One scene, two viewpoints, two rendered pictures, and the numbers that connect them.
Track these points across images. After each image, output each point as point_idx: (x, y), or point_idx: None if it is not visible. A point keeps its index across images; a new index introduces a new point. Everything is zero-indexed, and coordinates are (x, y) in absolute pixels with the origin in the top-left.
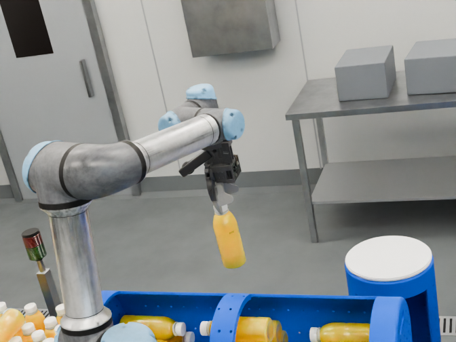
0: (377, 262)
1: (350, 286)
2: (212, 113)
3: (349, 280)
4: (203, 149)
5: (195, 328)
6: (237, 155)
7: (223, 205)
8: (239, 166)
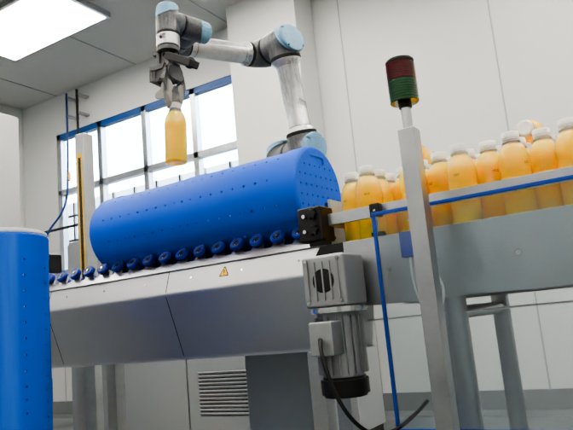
0: None
1: (46, 253)
2: None
3: (45, 246)
4: (178, 54)
5: (230, 216)
6: (149, 68)
7: None
8: (150, 78)
